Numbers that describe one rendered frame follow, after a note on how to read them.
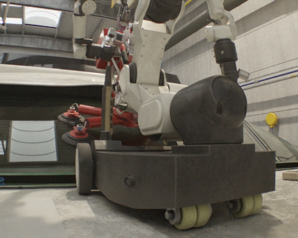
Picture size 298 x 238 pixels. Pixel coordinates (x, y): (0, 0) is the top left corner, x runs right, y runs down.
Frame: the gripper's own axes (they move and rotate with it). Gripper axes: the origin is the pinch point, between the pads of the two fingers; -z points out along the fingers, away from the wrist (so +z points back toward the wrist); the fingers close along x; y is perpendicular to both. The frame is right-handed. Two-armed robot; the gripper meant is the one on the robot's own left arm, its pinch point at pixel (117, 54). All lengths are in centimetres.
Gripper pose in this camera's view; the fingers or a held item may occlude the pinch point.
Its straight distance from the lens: 146.2
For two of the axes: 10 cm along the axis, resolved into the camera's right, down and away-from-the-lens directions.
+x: 4.3, -4.0, -8.1
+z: -8.9, -0.5, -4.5
